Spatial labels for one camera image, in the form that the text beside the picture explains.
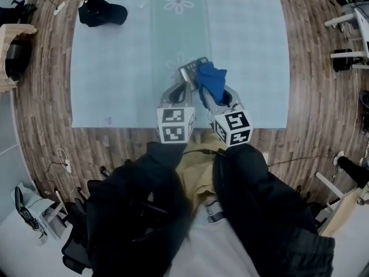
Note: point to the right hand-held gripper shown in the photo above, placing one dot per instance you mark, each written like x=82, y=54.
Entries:
x=235, y=127

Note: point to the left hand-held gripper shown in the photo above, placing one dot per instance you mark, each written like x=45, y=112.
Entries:
x=174, y=124

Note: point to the blue cloth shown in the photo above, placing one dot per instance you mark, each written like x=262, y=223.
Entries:
x=212, y=81

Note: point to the black calculator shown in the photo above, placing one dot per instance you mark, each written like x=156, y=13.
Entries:
x=188, y=69

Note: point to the person's left forearm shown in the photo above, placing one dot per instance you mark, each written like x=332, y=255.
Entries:
x=135, y=200

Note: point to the person's right forearm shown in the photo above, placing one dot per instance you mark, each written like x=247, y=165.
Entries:
x=268, y=212

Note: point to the light blue flowered tablecloth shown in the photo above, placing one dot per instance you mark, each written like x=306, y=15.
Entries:
x=115, y=68

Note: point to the person's khaki trousers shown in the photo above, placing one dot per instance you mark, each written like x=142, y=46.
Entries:
x=199, y=177

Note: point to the black cap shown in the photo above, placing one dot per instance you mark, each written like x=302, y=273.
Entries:
x=101, y=11

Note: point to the white power adapter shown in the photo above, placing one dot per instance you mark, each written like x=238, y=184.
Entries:
x=69, y=165

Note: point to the black bag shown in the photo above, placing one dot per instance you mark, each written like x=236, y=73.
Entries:
x=347, y=60

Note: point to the white power strip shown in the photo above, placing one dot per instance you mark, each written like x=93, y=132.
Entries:
x=59, y=8

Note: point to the white desk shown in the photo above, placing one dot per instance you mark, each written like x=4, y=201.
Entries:
x=357, y=36

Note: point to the person's white shirt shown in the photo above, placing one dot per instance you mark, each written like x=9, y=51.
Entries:
x=213, y=250

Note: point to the black bin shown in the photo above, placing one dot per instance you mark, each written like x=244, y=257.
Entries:
x=17, y=58

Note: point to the light wooden desk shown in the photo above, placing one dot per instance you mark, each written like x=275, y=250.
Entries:
x=346, y=209

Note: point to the beige wooden arch stand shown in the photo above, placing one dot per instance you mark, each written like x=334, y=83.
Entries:
x=8, y=56

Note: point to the black mesh office chair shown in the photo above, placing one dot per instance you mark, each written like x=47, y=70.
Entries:
x=76, y=238

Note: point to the small white side table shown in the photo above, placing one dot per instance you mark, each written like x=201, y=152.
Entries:
x=43, y=212

